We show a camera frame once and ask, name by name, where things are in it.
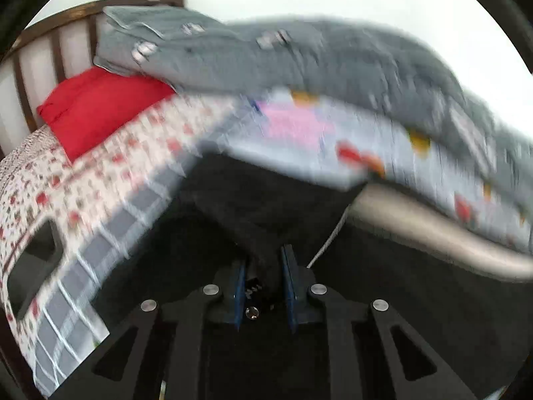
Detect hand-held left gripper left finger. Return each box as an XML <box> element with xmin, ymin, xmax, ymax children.
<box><xmin>51</xmin><ymin>259</ymin><xmax>250</xmax><ymax>400</ymax></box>

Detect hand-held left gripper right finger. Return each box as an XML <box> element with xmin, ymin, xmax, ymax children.
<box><xmin>279</xmin><ymin>245</ymin><xmax>479</xmax><ymax>400</ymax></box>

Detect black pants with white waistband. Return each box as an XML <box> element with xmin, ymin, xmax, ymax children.
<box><xmin>89</xmin><ymin>152</ymin><xmax>533</xmax><ymax>400</ymax></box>

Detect grey fruit print sheet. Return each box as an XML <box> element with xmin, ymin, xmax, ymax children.
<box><xmin>31</xmin><ymin>87</ymin><xmax>533</xmax><ymax>396</ymax></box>

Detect red floral bed sheet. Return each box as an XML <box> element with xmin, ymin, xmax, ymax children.
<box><xmin>0</xmin><ymin>92</ymin><xmax>234</xmax><ymax>384</ymax></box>

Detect dark rectangular object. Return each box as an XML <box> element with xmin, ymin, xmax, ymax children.
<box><xmin>7</xmin><ymin>220</ymin><xmax>63</xmax><ymax>319</ymax></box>

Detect grey quilt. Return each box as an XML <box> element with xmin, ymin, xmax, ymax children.
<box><xmin>94</xmin><ymin>6</ymin><xmax>533</xmax><ymax>217</ymax></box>

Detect red pillow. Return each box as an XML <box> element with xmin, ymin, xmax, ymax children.
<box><xmin>37</xmin><ymin>67</ymin><xmax>178</xmax><ymax>163</ymax></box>

